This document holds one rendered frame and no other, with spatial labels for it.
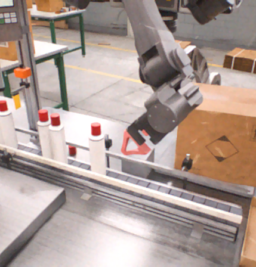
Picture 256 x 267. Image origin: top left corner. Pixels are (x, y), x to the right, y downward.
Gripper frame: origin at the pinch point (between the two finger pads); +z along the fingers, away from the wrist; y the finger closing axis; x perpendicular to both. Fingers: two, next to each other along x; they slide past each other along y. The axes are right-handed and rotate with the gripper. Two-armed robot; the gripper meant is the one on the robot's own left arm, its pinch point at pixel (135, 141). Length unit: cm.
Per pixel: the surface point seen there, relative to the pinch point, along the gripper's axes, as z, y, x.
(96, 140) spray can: 24.4, -12.7, -8.3
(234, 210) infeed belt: 9.2, -22.0, 35.8
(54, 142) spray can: 38.6, -10.3, -18.3
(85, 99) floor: 220, -218, -78
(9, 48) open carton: 142, -113, -125
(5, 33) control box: 29, -19, -58
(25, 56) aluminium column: 35, -24, -50
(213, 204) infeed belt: 13.0, -21.1, 31.1
